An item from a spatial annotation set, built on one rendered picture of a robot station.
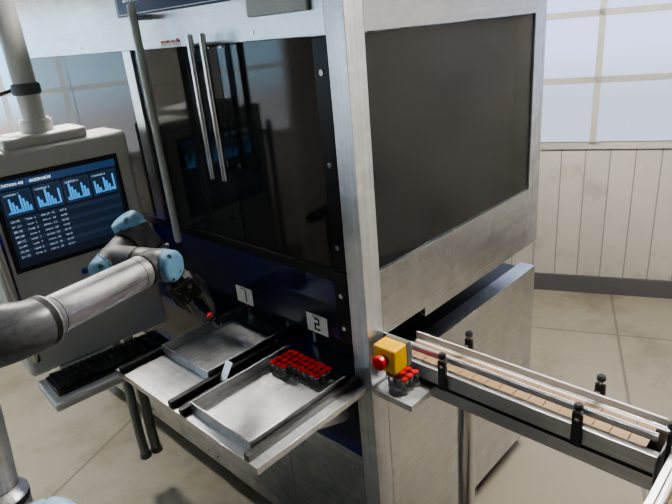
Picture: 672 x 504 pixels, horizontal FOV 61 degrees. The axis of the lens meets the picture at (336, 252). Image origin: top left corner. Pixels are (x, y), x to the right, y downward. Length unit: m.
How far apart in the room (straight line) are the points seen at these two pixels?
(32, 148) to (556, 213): 3.09
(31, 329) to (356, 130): 0.78
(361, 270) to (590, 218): 2.73
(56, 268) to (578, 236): 3.13
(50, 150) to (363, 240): 1.09
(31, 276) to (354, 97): 1.25
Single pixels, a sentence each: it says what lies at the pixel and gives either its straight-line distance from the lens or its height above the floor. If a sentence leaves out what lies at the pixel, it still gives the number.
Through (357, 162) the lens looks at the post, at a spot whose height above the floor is 1.51.
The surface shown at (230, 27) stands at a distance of 1.62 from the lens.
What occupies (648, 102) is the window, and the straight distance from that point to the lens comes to 3.84.
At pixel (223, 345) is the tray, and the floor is 0.88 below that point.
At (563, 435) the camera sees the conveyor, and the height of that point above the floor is 0.89.
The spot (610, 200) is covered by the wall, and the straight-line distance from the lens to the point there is 3.98.
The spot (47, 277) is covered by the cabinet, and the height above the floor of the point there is 1.13.
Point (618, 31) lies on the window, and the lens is 3.78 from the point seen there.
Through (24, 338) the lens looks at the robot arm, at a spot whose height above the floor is 1.38.
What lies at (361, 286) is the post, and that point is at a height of 1.19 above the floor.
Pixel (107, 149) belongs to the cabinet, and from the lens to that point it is 2.09.
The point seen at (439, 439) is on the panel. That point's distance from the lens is 2.06.
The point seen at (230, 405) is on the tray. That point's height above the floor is 0.88.
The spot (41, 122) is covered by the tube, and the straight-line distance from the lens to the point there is 2.07.
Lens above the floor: 1.82
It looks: 22 degrees down
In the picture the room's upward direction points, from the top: 5 degrees counter-clockwise
